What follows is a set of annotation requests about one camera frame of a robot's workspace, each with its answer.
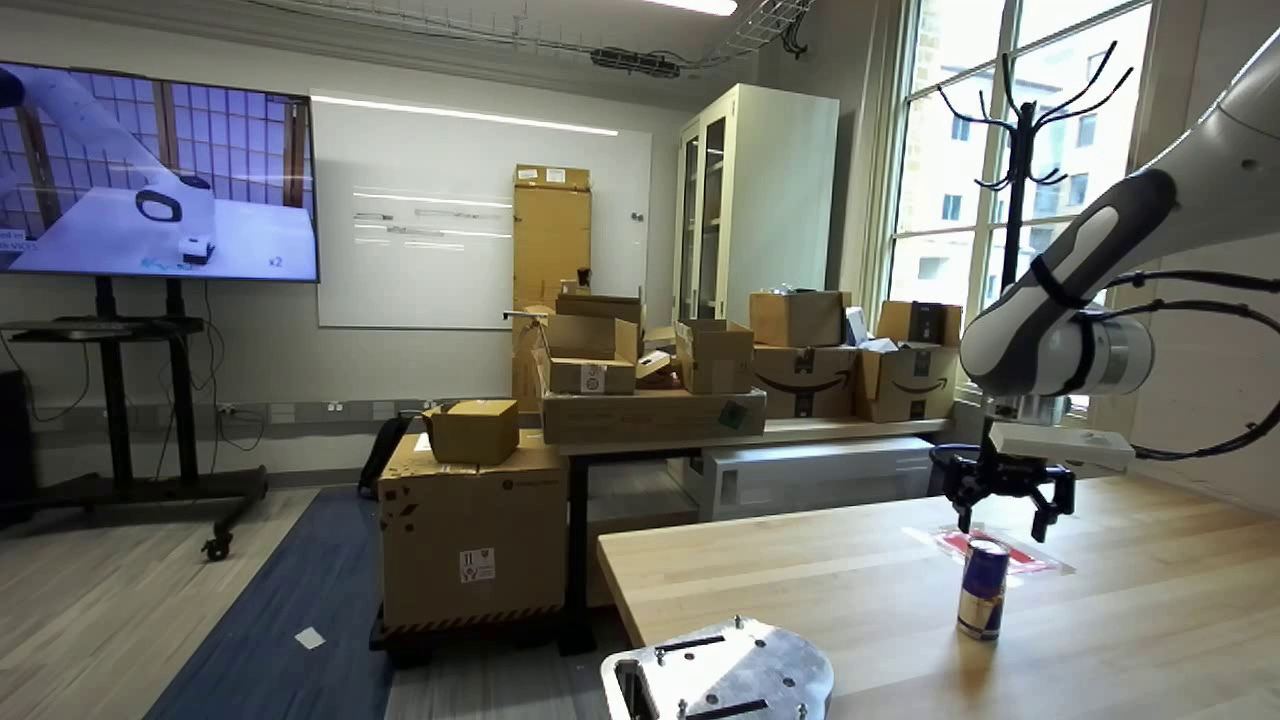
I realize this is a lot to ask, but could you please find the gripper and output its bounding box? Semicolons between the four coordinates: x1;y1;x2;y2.
942;448;1078;545

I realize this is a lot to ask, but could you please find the blue and silver drink can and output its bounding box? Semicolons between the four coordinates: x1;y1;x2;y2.
956;538;1012;642

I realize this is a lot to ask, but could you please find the metal plate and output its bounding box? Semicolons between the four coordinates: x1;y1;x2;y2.
599;616;836;720

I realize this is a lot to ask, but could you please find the clear bag with red packet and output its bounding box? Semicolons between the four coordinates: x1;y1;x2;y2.
903;522;1077;581

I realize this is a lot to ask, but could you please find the white radiator cover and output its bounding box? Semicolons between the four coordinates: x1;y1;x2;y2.
680;436;938;523

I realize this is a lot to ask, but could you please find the black coat rack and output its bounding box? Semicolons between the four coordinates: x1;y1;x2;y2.
934;40;1137;471

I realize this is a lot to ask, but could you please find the window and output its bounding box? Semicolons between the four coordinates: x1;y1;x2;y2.
884;0;1166;406

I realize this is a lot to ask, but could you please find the stack of cardboard boxes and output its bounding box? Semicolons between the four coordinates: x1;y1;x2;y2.
503;164;967;448

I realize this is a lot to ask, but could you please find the cream cabinet with glass doors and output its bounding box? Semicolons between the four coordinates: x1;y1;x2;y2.
671;83;842;328

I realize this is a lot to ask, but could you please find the black-legged table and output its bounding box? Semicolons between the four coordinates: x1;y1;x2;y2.
556;416;953;658

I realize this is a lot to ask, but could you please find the small cardboard box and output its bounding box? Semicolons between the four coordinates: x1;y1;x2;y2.
422;398;522;468

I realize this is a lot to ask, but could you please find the large cardboard box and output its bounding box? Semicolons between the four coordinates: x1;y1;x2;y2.
376;430;572;638

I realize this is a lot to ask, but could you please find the black backpack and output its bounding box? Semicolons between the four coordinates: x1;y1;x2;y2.
357;411;422;500

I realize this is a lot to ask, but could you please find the whiteboard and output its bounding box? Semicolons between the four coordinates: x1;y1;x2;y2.
311;94;654;332

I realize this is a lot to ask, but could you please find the blue floor mat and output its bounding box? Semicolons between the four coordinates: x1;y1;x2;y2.
143;486;397;720

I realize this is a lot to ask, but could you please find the black rolling screen stand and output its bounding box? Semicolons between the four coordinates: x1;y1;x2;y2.
0;278;270;563

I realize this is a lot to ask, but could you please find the wire cable tray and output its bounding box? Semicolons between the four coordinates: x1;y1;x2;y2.
240;0;816;81

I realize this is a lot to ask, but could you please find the large wall screen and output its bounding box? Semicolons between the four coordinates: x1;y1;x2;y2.
0;59;322;285

